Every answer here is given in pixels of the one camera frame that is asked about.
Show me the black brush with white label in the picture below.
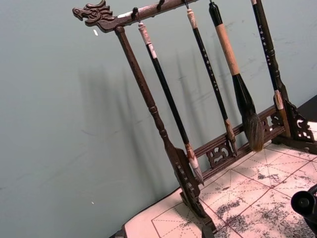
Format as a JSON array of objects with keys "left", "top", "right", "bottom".
[{"left": 137, "top": 21, "right": 205, "bottom": 186}]

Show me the dark carved wooden brush rack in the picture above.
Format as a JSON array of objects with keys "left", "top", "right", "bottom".
[{"left": 72, "top": 0, "right": 317, "bottom": 238}]

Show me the thin black calligraphy brush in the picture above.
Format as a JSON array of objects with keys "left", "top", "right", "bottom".
[
  {"left": 250, "top": 0, "right": 292, "bottom": 138},
  {"left": 186, "top": 8, "right": 239, "bottom": 157}
]

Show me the white gridded felt writing mat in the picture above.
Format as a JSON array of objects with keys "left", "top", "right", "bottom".
[{"left": 123, "top": 142, "right": 317, "bottom": 238}]

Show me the large brush with tan handle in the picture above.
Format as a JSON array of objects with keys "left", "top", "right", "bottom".
[{"left": 209, "top": 1, "right": 265, "bottom": 152}]

